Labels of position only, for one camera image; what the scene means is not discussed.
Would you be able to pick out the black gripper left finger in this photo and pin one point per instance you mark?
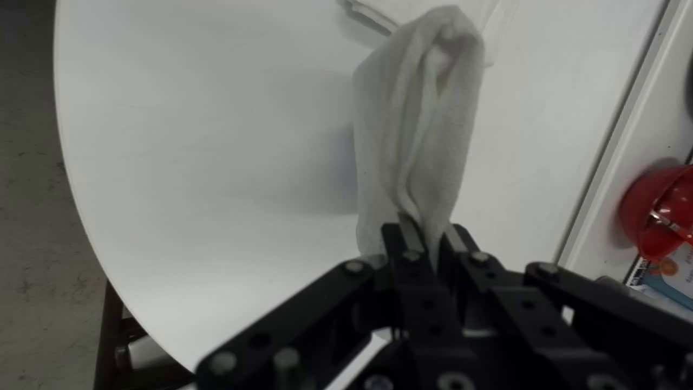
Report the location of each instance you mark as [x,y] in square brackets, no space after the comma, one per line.
[403,304]

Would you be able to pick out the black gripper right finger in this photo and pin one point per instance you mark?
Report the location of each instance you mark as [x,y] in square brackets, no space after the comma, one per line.
[505,309]

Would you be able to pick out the white towel with blue stripe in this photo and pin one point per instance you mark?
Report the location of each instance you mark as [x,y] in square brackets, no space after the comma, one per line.
[411,131]

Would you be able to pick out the small printed cardboard box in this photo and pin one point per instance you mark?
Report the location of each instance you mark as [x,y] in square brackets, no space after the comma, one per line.
[668,278]

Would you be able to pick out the small metal spoon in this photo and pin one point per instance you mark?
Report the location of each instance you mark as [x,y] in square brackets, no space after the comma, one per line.
[665,219]

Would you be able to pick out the red bowl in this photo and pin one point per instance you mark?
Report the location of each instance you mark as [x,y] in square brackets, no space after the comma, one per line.
[649,195]

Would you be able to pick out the white rectangular tray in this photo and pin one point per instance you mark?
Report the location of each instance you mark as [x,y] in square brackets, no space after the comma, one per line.
[635,122]

